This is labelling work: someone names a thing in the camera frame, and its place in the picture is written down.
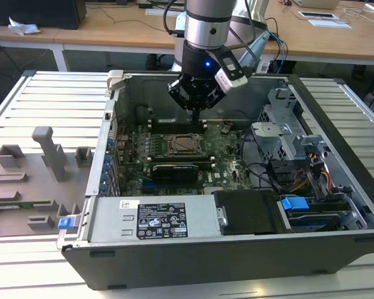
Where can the black open PC case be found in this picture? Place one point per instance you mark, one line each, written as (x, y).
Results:
(205, 264)

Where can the crumpled white paper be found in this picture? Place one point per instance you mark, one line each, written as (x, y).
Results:
(23, 27)

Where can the black graphics card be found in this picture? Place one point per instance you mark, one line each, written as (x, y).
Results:
(174, 174)

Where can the black power adapter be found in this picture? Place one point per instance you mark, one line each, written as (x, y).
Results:
(145, 5)

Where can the metal drive cage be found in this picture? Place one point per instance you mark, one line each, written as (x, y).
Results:
(268, 134)

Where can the black box on desk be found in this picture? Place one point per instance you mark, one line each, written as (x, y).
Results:
(34, 12)

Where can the silver laptop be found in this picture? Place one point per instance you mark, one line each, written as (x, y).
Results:
(318, 3)

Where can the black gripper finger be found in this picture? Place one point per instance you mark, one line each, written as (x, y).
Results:
(219, 95)
(176, 90)

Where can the black plastic drive shroud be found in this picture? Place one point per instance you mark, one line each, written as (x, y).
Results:
(246, 215)

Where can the small silver CPU plate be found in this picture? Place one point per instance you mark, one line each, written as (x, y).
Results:
(184, 142)

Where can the green RAM stick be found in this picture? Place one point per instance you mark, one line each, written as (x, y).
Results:
(28, 204)

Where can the black RAM slot bank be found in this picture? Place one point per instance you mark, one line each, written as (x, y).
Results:
(180, 159)
(174, 127)

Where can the grey parts rack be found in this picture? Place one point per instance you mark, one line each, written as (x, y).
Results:
(34, 174)

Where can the silver power supply unit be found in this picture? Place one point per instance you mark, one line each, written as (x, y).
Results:
(112, 224)

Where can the white framed tablet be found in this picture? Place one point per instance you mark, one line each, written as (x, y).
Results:
(318, 14)

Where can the white power strip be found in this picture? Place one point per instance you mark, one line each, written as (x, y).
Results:
(263, 67)

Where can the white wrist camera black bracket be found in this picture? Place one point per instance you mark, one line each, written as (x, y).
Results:
(233, 82)

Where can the blue case latch tab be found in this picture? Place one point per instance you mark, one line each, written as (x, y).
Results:
(65, 223)

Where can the wooden desk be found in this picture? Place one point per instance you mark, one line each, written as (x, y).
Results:
(112, 34)

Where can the white paper sheet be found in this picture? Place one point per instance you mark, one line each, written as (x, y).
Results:
(330, 23)

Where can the green motherboard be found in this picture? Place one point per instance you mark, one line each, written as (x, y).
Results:
(224, 174)

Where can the hard disk in blue carrier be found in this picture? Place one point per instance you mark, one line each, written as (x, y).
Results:
(294, 203)

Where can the grey case release latch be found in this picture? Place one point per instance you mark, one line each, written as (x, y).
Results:
(115, 79)

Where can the white paper strip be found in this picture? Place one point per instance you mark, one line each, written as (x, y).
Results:
(157, 12)

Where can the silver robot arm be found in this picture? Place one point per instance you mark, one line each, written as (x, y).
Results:
(205, 28)

